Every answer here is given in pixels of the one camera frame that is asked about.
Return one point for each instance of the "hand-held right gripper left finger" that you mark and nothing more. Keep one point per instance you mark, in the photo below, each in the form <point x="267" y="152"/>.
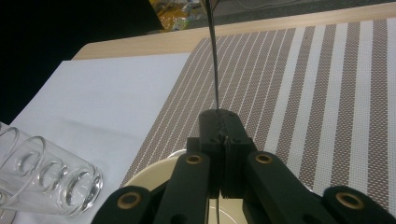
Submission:
<point x="211" y="130"/>

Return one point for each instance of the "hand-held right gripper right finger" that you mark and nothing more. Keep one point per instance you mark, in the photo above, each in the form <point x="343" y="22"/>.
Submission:
<point x="236" y="137"/>

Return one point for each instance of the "striped woven placemat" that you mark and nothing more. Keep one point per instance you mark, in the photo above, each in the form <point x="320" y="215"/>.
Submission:
<point x="295" y="93"/>

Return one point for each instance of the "white paper sheet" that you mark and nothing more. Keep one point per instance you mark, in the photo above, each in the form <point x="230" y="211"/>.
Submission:
<point x="99" y="102"/>

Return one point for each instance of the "green plastic wrapper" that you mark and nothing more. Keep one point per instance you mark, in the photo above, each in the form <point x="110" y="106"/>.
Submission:
<point x="191" y="15"/>

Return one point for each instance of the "yellow snack bag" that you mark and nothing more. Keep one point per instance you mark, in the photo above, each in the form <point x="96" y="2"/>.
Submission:
<point x="168" y="15"/>

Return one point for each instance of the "clear drinking glass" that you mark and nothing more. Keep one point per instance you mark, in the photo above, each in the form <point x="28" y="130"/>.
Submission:
<point x="12" y="140"/>
<point x="51" y="161"/>
<point x="90" y="189"/>

